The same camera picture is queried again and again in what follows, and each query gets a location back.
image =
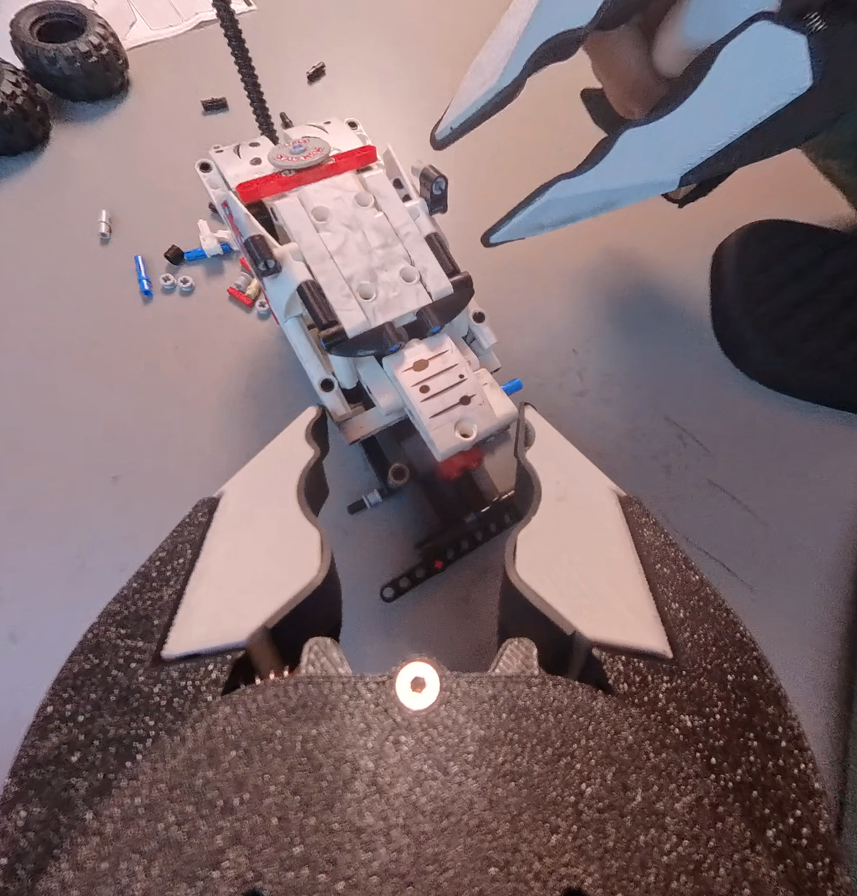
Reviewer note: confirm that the black knobby lego tire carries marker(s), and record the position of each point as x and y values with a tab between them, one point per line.
67	49
9	105

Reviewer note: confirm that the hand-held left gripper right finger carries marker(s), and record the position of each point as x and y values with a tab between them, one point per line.
597	560

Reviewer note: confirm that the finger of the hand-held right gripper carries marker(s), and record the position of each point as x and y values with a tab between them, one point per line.
695	119
520	56

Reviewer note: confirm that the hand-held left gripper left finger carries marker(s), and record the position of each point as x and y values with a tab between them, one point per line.
247	560

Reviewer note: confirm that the person's right hand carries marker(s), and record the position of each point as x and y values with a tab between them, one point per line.
628	70

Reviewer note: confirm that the small pale lego pin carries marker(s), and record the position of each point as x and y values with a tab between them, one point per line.
104	224

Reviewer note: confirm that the small black lego connector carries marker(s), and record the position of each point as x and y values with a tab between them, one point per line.
317	70

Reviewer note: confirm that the blue lego pin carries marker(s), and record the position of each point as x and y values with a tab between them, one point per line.
143	275

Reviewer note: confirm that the cluster of small lego pieces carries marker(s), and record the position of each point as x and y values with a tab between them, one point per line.
212	252

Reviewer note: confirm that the lego sticker sheet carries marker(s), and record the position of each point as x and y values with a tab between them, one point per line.
177	17

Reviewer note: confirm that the white lego vehicle model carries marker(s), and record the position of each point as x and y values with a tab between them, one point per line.
359	252

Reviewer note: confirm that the small black lego piece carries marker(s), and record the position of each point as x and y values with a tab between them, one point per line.
212	102

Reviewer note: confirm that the black wrist rest pad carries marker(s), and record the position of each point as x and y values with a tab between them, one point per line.
807	315

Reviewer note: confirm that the person's right forearm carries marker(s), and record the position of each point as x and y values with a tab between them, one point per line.
849	154

